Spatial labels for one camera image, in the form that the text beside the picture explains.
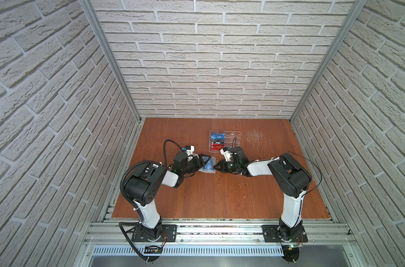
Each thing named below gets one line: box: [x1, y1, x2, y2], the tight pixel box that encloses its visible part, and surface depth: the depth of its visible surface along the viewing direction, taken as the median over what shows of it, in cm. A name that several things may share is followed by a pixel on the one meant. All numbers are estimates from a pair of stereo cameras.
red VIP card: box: [210, 143, 225, 151], surface depth 102 cm
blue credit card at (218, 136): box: [210, 133, 226, 140], surface depth 102 cm
